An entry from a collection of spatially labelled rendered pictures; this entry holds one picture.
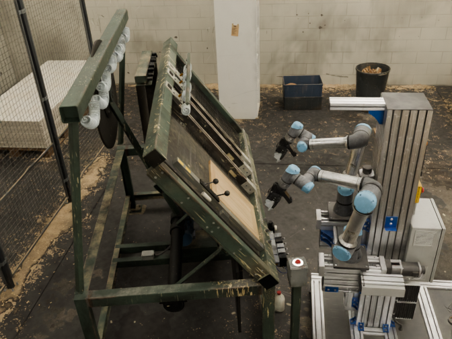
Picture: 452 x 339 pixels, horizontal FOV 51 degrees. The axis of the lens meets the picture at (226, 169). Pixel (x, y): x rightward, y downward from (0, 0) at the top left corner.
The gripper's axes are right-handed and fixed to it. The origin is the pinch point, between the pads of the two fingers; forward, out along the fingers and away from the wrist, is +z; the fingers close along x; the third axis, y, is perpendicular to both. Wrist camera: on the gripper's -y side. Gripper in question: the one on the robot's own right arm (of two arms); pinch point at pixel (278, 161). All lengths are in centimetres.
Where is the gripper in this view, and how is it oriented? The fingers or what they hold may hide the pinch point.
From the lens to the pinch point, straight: 365.9
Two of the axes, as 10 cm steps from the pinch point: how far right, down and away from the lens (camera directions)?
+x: -1.3, 5.2, -8.4
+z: -4.2, 7.4, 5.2
